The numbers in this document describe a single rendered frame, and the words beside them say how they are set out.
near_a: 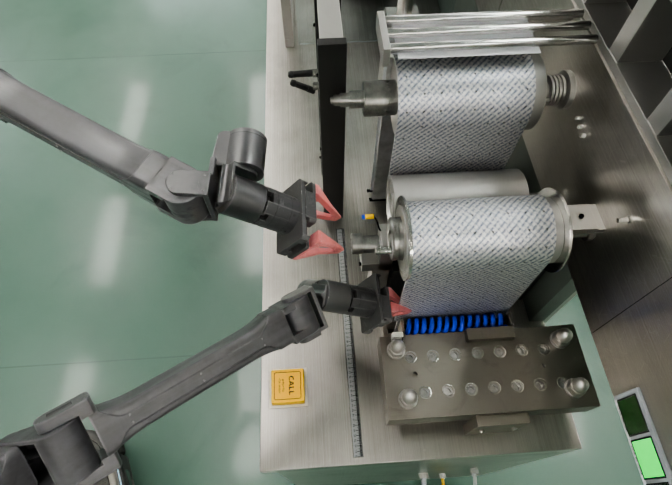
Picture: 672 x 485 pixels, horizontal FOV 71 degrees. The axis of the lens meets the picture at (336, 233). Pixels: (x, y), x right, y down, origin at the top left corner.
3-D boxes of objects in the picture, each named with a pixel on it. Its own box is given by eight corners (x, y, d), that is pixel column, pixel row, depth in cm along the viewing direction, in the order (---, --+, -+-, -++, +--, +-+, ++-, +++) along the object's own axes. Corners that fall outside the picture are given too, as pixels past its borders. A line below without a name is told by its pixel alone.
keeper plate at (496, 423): (462, 424, 98) (475, 415, 89) (509, 421, 99) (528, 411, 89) (464, 437, 97) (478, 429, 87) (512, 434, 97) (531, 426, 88)
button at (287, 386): (272, 372, 105) (271, 369, 103) (304, 370, 105) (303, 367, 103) (272, 405, 101) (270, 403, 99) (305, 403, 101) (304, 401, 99)
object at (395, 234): (389, 209, 80) (395, 248, 77) (401, 208, 80) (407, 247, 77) (385, 230, 87) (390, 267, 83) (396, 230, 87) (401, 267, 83)
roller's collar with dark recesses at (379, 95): (360, 99, 91) (362, 73, 86) (391, 98, 91) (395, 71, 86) (363, 124, 88) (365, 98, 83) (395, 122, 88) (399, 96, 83)
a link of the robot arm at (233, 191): (205, 216, 64) (226, 202, 60) (212, 172, 67) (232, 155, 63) (250, 230, 68) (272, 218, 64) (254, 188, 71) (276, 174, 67)
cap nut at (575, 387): (561, 379, 91) (571, 373, 87) (580, 377, 91) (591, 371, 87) (567, 398, 89) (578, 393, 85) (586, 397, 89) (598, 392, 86)
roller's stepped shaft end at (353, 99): (330, 100, 89) (329, 87, 86) (361, 99, 89) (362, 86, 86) (331, 113, 87) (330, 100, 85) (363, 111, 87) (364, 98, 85)
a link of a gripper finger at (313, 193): (327, 253, 77) (279, 237, 71) (324, 216, 80) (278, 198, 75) (355, 236, 72) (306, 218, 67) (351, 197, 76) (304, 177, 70)
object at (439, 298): (394, 318, 99) (405, 281, 83) (504, 311, 100) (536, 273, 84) (394, 320, 99) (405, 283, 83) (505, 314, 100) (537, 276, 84)
